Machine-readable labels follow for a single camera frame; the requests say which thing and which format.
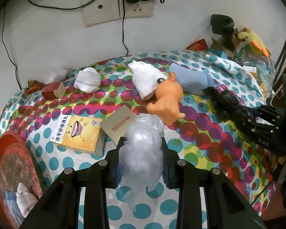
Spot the black plastic bag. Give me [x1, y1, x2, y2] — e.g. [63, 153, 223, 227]
[201, 87, 255, 122]

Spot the white sock in basin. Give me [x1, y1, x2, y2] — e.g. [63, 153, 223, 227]
[16, 183, 39, 217]

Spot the orange rubber toy figure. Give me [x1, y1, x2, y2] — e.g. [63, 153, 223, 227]
[146, 73, 185, 125]

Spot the white wall socket plate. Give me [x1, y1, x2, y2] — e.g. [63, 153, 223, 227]
[80, 0, 122, 27]

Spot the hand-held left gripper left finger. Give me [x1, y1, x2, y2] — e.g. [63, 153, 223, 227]
[18, 136, 127, 229]

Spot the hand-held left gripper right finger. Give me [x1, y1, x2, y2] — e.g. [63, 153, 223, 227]
[161, 138, 268, 229]

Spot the black cable behind table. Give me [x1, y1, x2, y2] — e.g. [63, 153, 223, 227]
[1, 5, 22, 90]

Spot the small red box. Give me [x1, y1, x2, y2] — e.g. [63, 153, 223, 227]
[41, 81, 67, 100]

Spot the red packet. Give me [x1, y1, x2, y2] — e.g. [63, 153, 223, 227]
[187, 39, 208, 51]

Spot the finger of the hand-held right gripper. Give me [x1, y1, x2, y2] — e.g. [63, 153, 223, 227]
[237, 118, 281, 149]
[251, 104, 281, 125]

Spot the rolled white sock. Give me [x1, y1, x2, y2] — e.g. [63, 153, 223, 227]
[74, 67, 101, 93]

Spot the white wall power outlet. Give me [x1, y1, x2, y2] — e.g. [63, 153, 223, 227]
[119, 0, 155, 19]

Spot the thin black charger cable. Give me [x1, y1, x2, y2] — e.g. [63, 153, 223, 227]
[121, 2, 130, 57]

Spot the clear plastic bag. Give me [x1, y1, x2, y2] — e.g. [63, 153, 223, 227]
[118, 114, 165, 211]

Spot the yellow plush toy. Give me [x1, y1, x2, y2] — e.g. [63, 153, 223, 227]
[237, 27, 270, 58]

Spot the beige cosmetics box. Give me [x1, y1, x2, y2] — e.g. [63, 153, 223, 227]
[100, 105, 138, 145]

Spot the light blue sock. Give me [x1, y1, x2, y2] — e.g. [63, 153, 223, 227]
[5, 191, 24, 225]
[169, 63, 216, 95]

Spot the black stand-mounted device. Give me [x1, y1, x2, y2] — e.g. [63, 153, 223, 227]
[210, 14, 235, 49]

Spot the clear bag of goods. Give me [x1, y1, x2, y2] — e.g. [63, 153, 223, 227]
[231, 40, 276, 96]

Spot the red round basin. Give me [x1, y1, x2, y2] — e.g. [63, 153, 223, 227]
[0, 134, 47, 227]

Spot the white crumpled tissue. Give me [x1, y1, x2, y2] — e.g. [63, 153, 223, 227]
[45, 67, 67, 84]

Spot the large white sock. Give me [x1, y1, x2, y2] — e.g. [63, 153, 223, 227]
[127, 61, 170, 101]

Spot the yellow medicine box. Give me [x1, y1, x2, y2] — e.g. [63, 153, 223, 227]
[50, 115, 103, 157]

